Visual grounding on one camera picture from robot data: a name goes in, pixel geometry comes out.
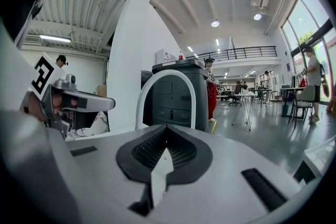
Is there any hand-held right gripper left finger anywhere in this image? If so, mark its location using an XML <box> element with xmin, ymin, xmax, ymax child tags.
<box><xmin>49</xmin><ymin>124</ymin><xmax>167</xmax><ymax>224</ymax></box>

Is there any marble patterned sink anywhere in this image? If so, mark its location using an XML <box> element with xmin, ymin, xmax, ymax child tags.
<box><xmin>67</xmin><ymin>111</ymin><xmax>110</xmax><ymax>138</ymax></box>

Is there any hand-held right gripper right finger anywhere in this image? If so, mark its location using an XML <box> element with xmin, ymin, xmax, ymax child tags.
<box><xmin>146</xmin><ymin>124</ymin><xmax>316</xmax><ymax>224</ymax></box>

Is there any white box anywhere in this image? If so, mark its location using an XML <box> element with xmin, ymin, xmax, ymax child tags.
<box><xmin>156</xmin><ymin>48</ymin><xmax>176</xmax><ymax>63</ymax></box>

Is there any round white wire-leg table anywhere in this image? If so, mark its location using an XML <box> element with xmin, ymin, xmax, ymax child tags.
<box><xmin>232</xmin><ymin>93</ymin><xmax>258</xmax><ymax>131</ymax></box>

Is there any person's left hand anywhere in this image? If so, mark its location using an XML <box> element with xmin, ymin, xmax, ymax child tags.
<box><xmin>26</xmin><ymin>93</ymin><xmax>79</xmax><ymax>122</ymax></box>

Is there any fluorescent tube light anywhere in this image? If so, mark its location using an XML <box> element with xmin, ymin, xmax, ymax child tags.
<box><xmin>39</xmin><ymin>35</ymin><xmax>72</xmax><ymax>44</ymax></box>

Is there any person's black clothing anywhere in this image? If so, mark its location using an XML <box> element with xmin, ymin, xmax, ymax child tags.
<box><xmin>0</xmin><ymin>0</ymin><xmax>53</xmax><ymax>49</ymax></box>

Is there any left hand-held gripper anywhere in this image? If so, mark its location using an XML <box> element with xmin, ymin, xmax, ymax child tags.
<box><xmin>30</xmin><ymin>51</ymin><xmax>116</xmax><ymax>139</ymax></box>

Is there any black balcony railing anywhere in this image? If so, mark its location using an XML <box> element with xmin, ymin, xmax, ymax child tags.
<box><xmin>185</xmin><ymin>46</ymin><xmax>278</xmax><ymax>62</ymax></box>

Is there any grey chair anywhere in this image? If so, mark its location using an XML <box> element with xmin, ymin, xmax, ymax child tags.
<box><xmin>288</xmin><ymin>84</ymin><xmax>316</xmax><ymax>129</ymax></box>

